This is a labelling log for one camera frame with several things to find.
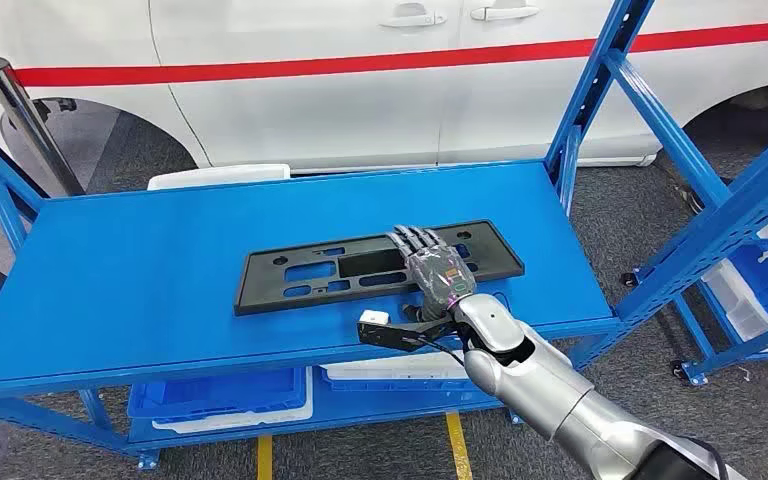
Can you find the black plastic panel part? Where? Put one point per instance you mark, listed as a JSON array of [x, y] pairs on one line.
[[258, 285]]

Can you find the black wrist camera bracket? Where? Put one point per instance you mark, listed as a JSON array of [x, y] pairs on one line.
[[397, 336]]

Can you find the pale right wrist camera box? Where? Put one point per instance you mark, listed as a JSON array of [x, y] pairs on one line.
[[375, 318]]

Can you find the yellow floor tape square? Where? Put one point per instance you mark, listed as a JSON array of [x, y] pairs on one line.
[[458, 450]]

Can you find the white car with red stripe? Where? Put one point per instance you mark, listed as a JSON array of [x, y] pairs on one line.
[[291, 119]]

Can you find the metal stanchion with round base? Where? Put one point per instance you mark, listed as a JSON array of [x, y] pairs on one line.
[[20, 112]]

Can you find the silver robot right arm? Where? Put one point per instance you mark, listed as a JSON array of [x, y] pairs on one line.
[[543, 384]]

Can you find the blue metal shelf rack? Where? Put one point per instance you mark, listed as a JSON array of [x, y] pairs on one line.
[[696, 374], [159, 265]]

